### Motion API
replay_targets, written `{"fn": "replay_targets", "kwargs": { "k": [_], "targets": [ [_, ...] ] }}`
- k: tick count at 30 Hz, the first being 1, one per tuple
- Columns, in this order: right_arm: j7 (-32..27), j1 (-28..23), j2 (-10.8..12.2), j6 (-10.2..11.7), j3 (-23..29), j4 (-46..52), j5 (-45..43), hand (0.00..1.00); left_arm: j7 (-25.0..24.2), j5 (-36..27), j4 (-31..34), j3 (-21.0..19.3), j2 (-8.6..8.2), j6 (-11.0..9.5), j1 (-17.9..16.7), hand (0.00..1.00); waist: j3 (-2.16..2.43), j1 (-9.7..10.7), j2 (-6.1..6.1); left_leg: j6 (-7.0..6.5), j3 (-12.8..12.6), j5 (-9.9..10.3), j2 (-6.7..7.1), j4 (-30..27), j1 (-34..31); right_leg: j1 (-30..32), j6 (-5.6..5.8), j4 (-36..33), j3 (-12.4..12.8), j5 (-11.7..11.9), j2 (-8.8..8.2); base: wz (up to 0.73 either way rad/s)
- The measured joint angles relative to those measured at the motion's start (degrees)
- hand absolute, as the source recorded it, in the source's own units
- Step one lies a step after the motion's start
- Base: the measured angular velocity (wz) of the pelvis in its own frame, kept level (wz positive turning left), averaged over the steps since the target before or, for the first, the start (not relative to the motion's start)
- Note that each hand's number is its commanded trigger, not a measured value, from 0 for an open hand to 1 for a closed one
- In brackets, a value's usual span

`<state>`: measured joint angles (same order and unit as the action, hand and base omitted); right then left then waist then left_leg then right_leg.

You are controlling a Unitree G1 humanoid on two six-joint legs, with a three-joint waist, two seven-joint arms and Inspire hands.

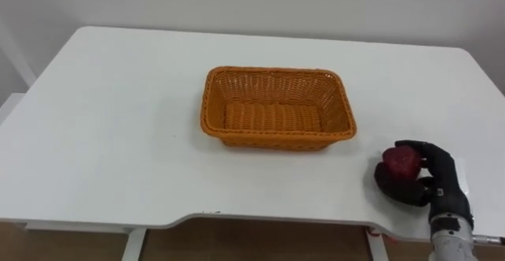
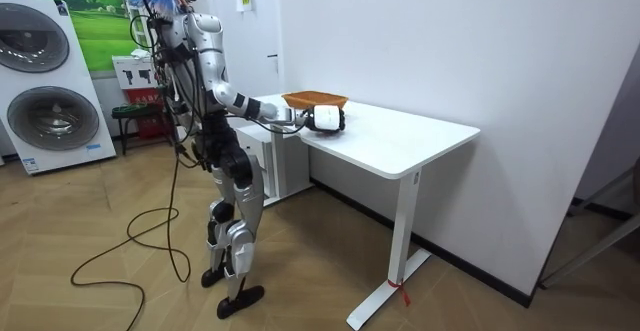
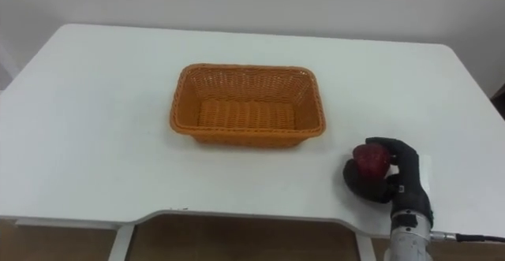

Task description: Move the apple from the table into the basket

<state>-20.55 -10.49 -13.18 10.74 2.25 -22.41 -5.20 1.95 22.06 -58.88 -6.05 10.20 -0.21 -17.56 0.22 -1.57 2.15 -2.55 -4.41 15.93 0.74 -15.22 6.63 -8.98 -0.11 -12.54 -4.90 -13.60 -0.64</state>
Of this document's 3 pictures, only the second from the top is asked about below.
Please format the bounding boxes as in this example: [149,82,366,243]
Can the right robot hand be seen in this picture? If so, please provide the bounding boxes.
[302,104,347,133]

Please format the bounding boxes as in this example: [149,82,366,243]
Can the white drawer cabinet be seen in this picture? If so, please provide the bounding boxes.
[234,122,314,208]

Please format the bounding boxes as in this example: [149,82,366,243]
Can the white desk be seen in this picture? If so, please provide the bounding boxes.
[234,92,482,331]

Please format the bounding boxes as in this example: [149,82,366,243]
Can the robot legs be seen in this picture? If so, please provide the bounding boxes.
[198,113,266,321]

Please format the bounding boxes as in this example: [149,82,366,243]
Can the robot body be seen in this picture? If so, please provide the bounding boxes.
[130,0,236,172]

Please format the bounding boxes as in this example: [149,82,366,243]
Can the red box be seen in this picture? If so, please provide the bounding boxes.
[124,87,174,140]

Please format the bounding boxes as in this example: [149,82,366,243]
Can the red ribbon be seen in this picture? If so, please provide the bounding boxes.
[386,278,413,308]

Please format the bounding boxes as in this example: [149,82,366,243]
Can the black stool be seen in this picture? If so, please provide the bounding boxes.
[110,102,174,157]

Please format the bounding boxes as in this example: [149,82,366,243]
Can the white cardboard box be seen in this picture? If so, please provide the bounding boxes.
[111,54,159,91]

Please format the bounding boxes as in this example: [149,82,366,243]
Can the white washing machine tower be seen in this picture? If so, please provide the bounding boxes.
[0,0,118,176]

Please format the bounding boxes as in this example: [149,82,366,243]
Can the black floor cable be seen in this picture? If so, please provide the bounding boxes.
[69,143,194,331]

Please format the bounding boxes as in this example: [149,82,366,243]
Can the green landscape wall poster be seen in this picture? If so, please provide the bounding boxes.
[0,0,145,75]

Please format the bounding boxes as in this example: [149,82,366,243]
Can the grey metal frame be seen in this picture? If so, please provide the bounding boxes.
[538,163,640,290]

